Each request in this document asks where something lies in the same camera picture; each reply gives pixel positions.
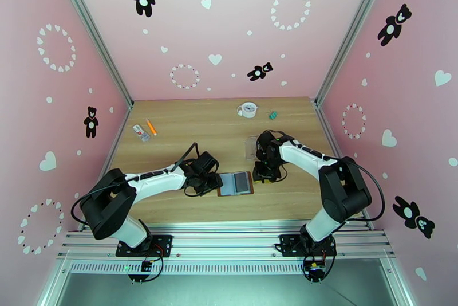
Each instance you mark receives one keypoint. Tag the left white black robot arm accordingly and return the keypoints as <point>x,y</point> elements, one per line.
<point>157,179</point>

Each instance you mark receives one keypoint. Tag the clear plastic packet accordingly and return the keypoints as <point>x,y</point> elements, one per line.
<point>141,133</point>

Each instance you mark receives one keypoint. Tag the dark grey credit card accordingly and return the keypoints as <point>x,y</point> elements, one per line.
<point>241,182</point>

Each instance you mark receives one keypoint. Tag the aluminium rail platform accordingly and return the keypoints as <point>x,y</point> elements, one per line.
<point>229,244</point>

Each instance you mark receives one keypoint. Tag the white round alarm clock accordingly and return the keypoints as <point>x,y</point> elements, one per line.
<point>248,109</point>

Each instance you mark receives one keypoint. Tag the brown leather card holder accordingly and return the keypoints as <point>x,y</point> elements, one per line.
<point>236,194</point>

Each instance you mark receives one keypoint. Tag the orange pen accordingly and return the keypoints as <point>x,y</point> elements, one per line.
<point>151,127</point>

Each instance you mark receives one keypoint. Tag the small black circuit board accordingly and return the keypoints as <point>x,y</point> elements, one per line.
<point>146,266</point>
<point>315,270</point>

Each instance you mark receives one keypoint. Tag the clear acrylic card box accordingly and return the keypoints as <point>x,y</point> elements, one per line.
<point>250,149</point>

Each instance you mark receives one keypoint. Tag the vented metal strip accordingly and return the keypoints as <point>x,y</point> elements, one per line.
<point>214,267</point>

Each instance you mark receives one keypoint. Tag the teal binder clip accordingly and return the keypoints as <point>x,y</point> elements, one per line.
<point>273,115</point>

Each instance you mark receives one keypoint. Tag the aluminium frame post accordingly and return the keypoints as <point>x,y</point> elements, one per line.
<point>352,29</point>
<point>90,29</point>

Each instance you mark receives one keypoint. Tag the aluminium table side rail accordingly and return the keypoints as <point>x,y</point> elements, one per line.
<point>121,129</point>
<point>327,129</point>

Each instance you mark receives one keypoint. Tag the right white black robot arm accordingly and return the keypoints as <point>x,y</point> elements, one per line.
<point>304,161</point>

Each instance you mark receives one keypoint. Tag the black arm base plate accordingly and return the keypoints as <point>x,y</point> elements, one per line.
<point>286,244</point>
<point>162,244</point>

